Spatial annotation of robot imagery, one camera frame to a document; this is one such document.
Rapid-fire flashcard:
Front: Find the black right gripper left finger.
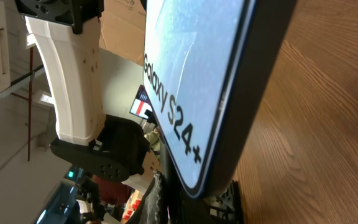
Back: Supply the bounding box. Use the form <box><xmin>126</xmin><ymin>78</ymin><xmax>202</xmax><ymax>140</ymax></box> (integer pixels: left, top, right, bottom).
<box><xmin>126</xmin><ymin>171</ymin><xmax>167</xmax><ymax>224</ymax></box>

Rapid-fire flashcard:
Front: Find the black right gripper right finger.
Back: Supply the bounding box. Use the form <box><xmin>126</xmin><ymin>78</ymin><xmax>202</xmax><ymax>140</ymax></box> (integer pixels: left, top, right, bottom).
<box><xmin>203</xmin><ymin>180</ymin><xmax>244</xmax><ymax>224</ymax></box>

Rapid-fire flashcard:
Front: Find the Samsung Galaxy smartphone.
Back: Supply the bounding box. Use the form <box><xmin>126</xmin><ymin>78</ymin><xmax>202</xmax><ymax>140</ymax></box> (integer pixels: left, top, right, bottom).
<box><xmin>144</xmin><ymin>0</ymin><xmax>296</xmax><ymax>198</ymax></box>

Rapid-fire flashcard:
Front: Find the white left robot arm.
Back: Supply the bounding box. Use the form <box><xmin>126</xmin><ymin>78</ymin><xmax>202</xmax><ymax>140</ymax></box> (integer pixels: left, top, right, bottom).
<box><xmin>16</xmin><ymin>0</ymin><xmax>154</xmax><ymax>185</ymax></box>

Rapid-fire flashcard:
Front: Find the red vertical pipe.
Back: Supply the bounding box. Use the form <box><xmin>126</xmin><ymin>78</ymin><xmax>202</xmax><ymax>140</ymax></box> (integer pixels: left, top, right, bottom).
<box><xmin>27</xmin><ymin>47</ymin><xmax>34</xmax><ymax>162</ymax></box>

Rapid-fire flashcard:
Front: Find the wall poster with stripes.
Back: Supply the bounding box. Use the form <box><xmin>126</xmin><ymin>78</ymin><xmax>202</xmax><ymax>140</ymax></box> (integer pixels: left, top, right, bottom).
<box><xmin>130</xmin><ymin>85</ymin><xmax>152</xmax><ymax>119</ymax></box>

